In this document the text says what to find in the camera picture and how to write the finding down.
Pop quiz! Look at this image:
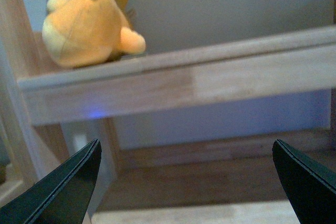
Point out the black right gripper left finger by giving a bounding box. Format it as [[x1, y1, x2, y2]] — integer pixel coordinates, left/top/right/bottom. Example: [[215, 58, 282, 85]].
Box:
[[1, 140, 102, 223]]

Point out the wooden shelf unit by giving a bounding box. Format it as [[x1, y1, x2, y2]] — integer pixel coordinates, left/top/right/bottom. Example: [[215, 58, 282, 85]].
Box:
[[1, 0, 335, 223]]

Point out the orange plush toy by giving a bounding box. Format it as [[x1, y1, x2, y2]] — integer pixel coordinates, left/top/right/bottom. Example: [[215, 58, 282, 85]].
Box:
[[41, 0, 146, 68]]

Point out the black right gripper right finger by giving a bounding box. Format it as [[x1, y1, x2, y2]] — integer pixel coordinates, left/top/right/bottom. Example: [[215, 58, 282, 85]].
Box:
[[272, 140, 335, 223]]

